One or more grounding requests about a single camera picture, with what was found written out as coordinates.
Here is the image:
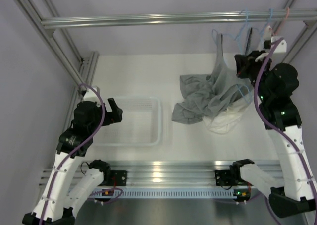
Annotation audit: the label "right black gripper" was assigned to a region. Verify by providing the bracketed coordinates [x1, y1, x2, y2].
[235, 51, 273, 103]

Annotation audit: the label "blue wire hanger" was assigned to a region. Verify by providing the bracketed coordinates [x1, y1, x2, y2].
[211, 9, 251, 103]
[258, 8, 274, 41]

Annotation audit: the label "grey tank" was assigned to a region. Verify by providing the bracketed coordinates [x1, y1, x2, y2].
[171, 34, 245, 124]
[244, 27, 253, 55]

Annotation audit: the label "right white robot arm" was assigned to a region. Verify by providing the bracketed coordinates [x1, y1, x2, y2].
[230, 51, 317, 218]

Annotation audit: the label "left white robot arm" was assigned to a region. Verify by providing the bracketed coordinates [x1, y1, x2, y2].
[22, 98, 123, 225]

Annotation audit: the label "white tank top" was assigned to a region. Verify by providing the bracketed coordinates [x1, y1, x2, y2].
[203, 96, 253, 134]

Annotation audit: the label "white plastic basket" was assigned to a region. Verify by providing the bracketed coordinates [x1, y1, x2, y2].
[94, 96, 163, 147]

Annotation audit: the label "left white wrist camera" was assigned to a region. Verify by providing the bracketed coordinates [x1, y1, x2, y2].
[82, 86, 100, 104]

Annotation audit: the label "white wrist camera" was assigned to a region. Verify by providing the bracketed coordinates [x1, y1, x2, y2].
[82, 86, 100, 104]
[257, 25, 287, 55]

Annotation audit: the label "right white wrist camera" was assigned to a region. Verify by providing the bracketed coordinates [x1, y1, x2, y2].
[257, 25, 287, 55]

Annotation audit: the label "left aluminium frame post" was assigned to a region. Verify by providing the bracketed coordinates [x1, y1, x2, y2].
[13, 0, 99, 85]

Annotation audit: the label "aluminium frame post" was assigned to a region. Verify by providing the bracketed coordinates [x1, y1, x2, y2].
[13, 0, 99, 85]
[277, 0, 317, 63]

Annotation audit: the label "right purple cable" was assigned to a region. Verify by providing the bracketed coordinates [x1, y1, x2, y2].
[254, 38, 314, 218]

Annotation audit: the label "pink wire hanger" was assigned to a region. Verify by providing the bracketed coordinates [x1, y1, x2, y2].
[273, 7, 290, 35]

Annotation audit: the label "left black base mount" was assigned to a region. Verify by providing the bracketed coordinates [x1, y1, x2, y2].
[108, 170, 128, 187]

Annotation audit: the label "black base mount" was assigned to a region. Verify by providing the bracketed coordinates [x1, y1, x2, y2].
[108, 170, 128, 187]
[214, 170, 236, 187]

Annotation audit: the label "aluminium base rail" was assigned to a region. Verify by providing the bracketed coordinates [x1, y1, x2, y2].
[39, 160, 285, 187]

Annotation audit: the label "right aluminium frame post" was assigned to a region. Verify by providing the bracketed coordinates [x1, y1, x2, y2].
[277, 0, 317, 63]

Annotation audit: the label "aluminium top rail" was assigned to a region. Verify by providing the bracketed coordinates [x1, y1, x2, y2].
[41, 8, 317, 29]

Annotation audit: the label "white slotted cable duct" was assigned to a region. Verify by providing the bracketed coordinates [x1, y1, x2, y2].
[88, 188, 237, 199]

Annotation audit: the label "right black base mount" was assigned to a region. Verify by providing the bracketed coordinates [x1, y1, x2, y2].
[214, 170, 236, 187]

